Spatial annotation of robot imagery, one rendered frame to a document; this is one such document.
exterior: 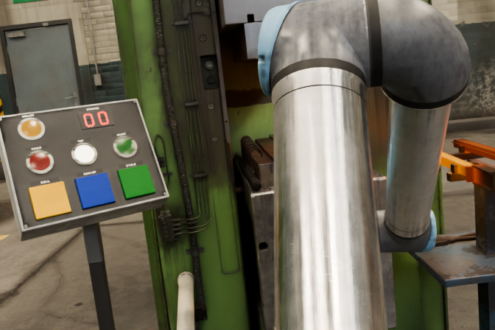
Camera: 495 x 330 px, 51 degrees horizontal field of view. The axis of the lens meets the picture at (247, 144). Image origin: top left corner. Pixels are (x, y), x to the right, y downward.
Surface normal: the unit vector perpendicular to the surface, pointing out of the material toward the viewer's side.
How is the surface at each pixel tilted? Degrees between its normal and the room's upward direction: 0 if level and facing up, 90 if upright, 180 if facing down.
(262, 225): 90
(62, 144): 60
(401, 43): 96
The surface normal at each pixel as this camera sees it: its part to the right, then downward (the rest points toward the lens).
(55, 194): 0.40, -0.42
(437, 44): 0.36, 0.09
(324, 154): -0.12, -0.46
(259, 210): 0.11, 0.14
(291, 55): -0.67, -0.35
